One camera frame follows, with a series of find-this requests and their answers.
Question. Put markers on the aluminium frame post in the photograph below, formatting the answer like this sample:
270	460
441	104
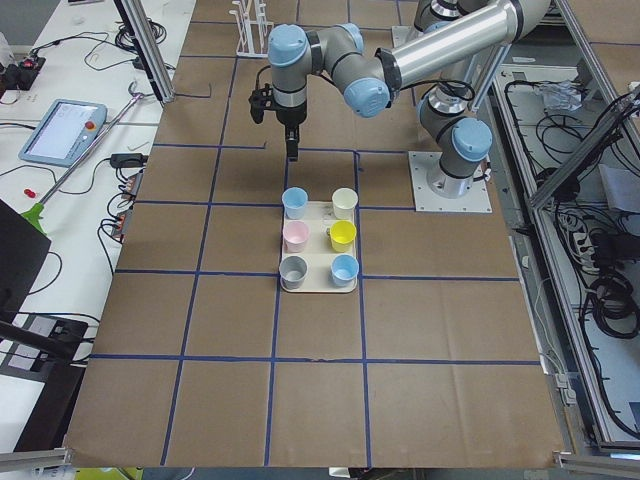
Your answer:
137	24

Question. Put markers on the yellow plastic cup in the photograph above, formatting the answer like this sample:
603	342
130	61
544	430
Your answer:
342	235

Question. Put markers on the blue teach pendant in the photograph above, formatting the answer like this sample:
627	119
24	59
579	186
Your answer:
65	132

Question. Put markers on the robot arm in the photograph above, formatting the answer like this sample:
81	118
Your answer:
433	14
447	40

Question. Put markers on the grey plastic cup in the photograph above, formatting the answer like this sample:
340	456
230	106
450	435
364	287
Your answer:
293	270

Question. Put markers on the pink plastic cup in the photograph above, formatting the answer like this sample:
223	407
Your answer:
295	236

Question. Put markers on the cream white plastic cup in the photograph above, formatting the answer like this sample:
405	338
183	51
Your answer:
344	201

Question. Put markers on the grabber stick green handle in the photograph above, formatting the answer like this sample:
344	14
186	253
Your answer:
33	215

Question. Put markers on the cream plastic tray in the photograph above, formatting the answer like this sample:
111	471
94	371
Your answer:
318	253

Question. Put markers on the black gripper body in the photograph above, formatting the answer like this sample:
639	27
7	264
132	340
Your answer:
290	115

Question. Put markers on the white wire cup rack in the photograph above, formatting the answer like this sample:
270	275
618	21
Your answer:
253	28

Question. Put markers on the light blue plastic cup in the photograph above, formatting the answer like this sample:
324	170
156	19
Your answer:
294	200

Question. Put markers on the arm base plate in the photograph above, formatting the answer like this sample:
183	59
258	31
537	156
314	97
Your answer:
404	39
433	195

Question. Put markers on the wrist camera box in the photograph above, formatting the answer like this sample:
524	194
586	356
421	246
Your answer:
261	100

